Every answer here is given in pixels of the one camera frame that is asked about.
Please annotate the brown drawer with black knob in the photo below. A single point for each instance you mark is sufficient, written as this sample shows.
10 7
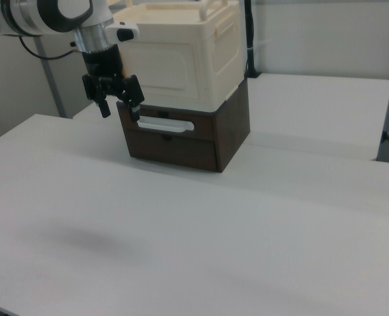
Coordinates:
181 153

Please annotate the grey metal frame post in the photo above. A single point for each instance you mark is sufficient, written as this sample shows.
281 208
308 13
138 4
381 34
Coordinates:
51 82

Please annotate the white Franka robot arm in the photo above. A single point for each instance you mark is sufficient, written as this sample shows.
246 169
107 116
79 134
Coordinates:
33 16

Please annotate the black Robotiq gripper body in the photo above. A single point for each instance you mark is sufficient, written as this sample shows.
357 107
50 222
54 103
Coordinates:
102 62

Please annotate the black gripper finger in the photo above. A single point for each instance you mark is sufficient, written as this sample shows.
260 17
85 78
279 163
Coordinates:
102 105
134 92

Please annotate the dark brown wooden drawer box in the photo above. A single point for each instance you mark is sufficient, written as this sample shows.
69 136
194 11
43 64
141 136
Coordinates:
232 131

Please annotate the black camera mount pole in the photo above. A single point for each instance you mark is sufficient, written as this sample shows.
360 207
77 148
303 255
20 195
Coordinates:
251 33

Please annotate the cream cabinet door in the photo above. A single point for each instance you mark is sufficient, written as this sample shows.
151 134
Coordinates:
168 69

